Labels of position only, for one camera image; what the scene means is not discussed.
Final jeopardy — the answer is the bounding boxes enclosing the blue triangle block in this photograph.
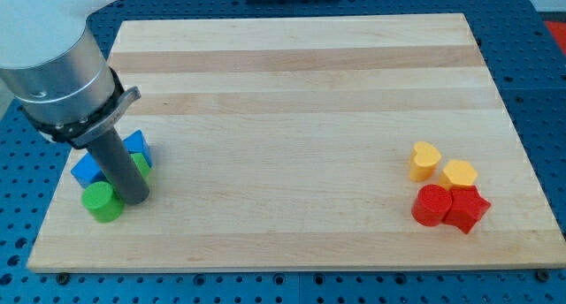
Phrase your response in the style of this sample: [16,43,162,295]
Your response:
[123,130,153,167]

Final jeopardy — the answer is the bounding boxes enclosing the wooden board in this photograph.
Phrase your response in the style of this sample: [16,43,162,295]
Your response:
[27,13,565,273]

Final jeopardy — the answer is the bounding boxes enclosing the yellow hexagon block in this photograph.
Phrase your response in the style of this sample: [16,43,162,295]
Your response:
[438,160,478,190]

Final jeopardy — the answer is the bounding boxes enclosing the red object at edge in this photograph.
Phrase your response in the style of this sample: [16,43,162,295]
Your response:
[545,21,566,54]

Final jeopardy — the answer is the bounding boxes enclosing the yellow heart block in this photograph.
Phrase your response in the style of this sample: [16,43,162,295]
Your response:
[409,141,442,182]

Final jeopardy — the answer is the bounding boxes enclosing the red star block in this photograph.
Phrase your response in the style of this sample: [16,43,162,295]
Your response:
[442,186,492,234]

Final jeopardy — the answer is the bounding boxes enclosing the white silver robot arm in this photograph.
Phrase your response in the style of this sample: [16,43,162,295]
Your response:
[1,0,139,148]

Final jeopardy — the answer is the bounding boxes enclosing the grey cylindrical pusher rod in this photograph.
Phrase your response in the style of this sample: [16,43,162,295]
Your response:
[87,127,149,205]

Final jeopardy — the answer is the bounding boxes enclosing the red cylinder block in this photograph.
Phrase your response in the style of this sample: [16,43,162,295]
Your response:
[411,184,452,227]

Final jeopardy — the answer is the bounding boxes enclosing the green star block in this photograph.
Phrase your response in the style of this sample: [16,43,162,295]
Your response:
[130,153,151,179]

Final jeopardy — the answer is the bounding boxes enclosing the green cylinder block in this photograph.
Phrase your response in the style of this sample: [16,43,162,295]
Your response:
[81,181,124,223]

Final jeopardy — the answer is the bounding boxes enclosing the blue cube block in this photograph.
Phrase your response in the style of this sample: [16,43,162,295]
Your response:
[71,153,106,188]

